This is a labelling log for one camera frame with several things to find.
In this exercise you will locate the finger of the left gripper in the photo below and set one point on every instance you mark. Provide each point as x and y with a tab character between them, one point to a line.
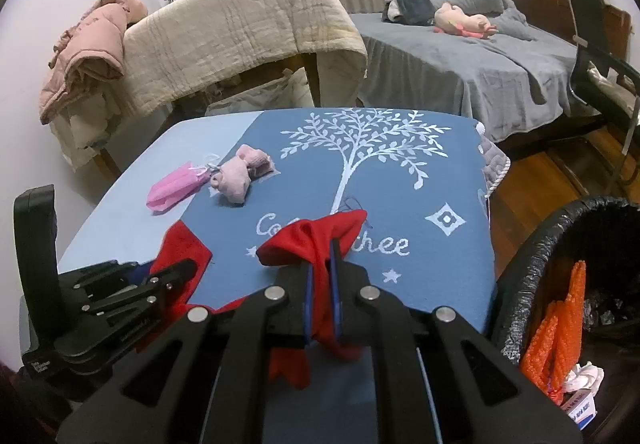
161	286

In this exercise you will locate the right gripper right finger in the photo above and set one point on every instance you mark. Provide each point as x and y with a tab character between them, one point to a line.
436	378

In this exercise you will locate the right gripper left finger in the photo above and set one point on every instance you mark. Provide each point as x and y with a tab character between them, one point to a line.
204	380

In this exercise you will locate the orange mesh net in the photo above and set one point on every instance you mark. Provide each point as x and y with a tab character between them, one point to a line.
557	343

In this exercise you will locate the pink face mask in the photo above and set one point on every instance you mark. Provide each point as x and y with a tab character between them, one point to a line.
177	185

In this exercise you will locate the pink sock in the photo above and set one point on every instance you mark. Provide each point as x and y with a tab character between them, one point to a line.
233	178

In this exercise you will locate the red cloth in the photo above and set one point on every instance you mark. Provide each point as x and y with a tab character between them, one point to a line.
298	251

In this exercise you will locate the black trash bin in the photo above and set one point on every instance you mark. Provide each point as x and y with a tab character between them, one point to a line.
604	232

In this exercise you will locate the small blue white box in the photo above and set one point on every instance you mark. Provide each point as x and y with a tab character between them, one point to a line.
581	408

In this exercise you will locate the white crumpled paper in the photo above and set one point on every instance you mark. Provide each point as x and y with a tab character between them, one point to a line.
587	377

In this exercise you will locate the blue tree tablecloth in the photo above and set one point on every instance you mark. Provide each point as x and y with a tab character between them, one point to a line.
426	238

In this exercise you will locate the pink jacket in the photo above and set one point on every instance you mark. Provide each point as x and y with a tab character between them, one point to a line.
89	52

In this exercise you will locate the beige quilt on rack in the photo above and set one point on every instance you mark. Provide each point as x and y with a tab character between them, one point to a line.
191	44

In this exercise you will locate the bed with grey sheet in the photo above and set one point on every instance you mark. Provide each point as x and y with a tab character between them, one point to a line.
511	84

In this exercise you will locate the black chair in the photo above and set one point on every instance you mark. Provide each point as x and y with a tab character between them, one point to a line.
592	46

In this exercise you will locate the silver chair cushion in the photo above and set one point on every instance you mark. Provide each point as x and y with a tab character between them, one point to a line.
616	93

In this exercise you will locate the pink plush toy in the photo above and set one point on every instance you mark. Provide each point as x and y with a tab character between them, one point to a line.
452	20

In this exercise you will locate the dark grey clothes pile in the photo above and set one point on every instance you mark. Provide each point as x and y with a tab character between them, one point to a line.
409	12

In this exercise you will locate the dark wooden headboard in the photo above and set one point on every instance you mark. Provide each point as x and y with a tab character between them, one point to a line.
555	17

